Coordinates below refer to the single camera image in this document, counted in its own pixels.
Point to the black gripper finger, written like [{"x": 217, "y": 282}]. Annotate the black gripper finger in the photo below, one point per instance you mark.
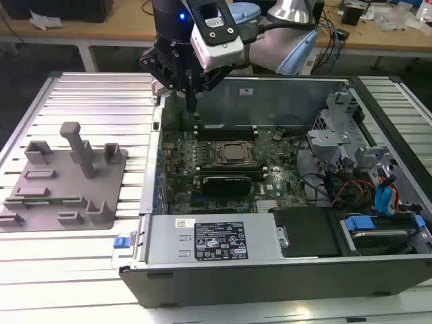
[
  {"x": 158, "y": 65},
  {"x": 212, "y": 79}
]

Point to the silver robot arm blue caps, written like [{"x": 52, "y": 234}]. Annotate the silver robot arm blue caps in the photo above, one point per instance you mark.
[{"x": 270, "y": 47}]

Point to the black RAM slot bank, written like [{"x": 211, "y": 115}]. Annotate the black RAM slot bank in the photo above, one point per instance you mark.
[
  {"x": 226, "y": 133},
  {"x": 266, "y": 170}
]

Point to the round coin battery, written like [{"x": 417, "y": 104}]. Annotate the round coin battery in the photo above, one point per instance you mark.
[{"x": 276, "y": 136}]

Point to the CPU socket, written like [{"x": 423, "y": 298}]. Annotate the CPU socket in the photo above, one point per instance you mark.
[{"x": 252, "y": 158}]

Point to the black graphics card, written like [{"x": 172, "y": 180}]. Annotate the black graphics card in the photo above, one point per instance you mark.
[{"x": 226, "y": 185}]

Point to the large black box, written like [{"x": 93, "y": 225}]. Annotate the large black box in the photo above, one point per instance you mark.
[{"x": 60, "y": 10}]

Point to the green motherboard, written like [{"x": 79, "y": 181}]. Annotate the green motherboard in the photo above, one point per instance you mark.
[{"x": 287, "y": 175}]

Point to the crumpled white paper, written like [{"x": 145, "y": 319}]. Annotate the crumpled white paper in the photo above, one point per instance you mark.
[{"x": 45, "y": 21}]

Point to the grey parts rack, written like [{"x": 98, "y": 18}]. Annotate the grey parts rack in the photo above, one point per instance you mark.
[{"x": 108, "y": 182}]

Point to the grey metal drive cage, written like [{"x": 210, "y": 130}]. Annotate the grey metal drive cage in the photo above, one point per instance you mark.
[{"x": 329, "y": 136}]

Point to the silver finned heatsink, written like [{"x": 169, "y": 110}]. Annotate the silver finned heatsink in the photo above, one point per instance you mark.
[{"x": 267, "y": 205}]

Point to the black power adapter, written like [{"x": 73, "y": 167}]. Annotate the black power adapter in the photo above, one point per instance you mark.
[{"x": 342, "y": 34}]

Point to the small black box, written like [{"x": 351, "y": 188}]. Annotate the small black box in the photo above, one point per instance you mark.
[{"x": 352, "y": 15}]

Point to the grey power supply unit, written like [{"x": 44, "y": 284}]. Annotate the grey power supply unit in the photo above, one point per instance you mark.
[{"x": 162, "y": 239}]

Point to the black plastic shroud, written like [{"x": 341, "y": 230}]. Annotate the black plastic shroud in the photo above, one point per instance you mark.
[{"x": 307, "y": 233}]

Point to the blue case latch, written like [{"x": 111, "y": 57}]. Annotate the blue case latch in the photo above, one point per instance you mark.
[{"x": 121, "y": 243}]

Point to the clear plastic bags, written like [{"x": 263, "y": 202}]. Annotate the clear plastic bags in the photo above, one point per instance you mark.
[{"x": 398, "y": 20}]

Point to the black open PC case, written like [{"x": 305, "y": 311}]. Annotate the black open PC case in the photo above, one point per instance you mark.
[{"x": 270, "y": 287}]

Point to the hard disk in blue carrier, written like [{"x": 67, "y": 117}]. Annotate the hard disk in blue carrier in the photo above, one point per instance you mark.
[{"x": 378, "y": 239}]

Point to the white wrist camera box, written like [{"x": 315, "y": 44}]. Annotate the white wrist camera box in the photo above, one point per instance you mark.
[{"x": 219, "y": 54}]

